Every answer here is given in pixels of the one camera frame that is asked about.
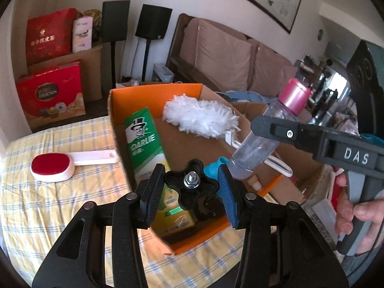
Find teal object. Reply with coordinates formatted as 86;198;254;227
205;156;231;180

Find brown cardboard box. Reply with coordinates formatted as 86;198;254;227
27;43;104;102

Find black speaker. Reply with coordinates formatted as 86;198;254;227
135;4;173;40
102;0;131;41

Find red cookie gift box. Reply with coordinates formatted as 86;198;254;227
16;60;87;129

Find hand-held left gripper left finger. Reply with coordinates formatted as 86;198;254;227
33;163;166;288

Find clear bottle pink cap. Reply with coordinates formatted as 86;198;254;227
226;78;312;180

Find blue clothing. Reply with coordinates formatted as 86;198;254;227
223;90;281;105

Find beige sofa cushion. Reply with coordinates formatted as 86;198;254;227
181;18;252;92
249;39;296;96

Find white fluffy duster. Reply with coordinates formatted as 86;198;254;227
162;94;293;177

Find orange cardboard box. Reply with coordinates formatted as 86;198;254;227
108;82;324;255

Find white pink carton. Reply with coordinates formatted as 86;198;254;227
71;16;93;53

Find white plastic bag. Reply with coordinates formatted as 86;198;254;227
116;78;141;89

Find gold patterned package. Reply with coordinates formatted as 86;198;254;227
82;8;103;41

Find dark red gift bag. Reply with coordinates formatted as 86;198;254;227
25;7;77;66

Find yellow checkered tablecloth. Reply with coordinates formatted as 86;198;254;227
0;115;249;288

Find black star knob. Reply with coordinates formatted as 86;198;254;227
164;160;220;212

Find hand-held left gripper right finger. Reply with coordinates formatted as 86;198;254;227
218;166;350;288

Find green toothpaste box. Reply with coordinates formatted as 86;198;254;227
124;107;197;237

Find red lint brush white handle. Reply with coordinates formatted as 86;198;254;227
30;149;119;182

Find black speaker stand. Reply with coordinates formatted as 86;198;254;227
110;40;117;89
143;38;150;81

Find wooden frame sofa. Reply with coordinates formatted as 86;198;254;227
166;13;312;120

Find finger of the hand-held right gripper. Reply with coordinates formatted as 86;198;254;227
250;115;326;156

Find white box device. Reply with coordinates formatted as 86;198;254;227
153;63;174;83

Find person's right hand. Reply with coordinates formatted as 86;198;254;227
334;174;384;236

